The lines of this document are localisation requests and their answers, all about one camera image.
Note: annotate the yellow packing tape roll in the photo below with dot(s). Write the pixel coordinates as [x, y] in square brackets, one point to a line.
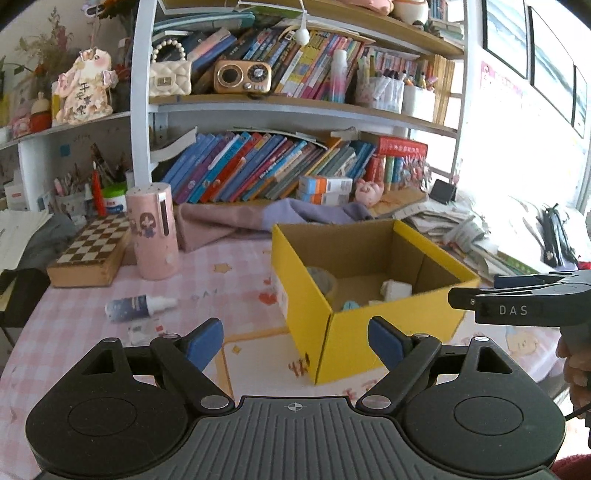
[326, 283]

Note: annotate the red dictionary book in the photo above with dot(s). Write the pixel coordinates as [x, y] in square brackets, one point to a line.
[393, 146]

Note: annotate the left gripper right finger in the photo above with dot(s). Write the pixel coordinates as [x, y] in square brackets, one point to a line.
[389, 343]

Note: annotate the yellow cardboard box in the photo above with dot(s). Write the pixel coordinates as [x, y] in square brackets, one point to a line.
[362, 256]

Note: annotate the pink folded cloth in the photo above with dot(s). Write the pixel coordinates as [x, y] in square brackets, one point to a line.
[198, 225]

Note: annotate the dark blue spray bottle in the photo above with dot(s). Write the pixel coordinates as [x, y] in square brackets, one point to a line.
[138, 307]

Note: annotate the pink pig toy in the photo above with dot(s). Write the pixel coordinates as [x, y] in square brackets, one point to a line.
[368, 193]

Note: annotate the person's right hand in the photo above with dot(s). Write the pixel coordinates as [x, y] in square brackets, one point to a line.
[576, 373]

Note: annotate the light blue heart clip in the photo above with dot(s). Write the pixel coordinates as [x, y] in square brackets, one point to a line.
[350, 305]

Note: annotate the pink checkered tablecloth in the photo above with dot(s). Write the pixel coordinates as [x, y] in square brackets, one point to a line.
[232, 280]

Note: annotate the pile of papers and booklets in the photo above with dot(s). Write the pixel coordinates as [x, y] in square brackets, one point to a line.
[462, 231]

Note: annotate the white pen holder cup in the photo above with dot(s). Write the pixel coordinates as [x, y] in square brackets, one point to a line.
[384, 92]

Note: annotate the pink cylindrical humidifier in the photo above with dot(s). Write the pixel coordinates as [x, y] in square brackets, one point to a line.
[153, 230]

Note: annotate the wooden retro radio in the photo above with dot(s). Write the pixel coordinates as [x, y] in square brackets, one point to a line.
[242, 77]

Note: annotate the wooden chess board box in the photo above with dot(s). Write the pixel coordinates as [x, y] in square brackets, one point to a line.
[94, 257]

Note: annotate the pink cat figurine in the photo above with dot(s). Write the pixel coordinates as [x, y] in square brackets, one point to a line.
[85, 88]

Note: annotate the white foam block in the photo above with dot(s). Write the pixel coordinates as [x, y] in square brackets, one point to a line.
[392, 290]

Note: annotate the row of leaning books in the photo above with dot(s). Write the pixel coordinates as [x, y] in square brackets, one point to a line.
[236, 166]

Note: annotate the white metal shelf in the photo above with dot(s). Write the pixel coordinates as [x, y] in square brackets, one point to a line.
[317, 50]

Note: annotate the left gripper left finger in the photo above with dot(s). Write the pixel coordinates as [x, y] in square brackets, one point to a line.
[203, 343]

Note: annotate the orange white medicine boxes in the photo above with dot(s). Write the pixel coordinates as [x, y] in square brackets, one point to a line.
[321, 190]

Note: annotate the white canvas bag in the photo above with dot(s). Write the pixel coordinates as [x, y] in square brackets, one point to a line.
[16, 230]

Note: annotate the cream quilted handbag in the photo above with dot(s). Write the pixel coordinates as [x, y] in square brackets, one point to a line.
[169, 78]

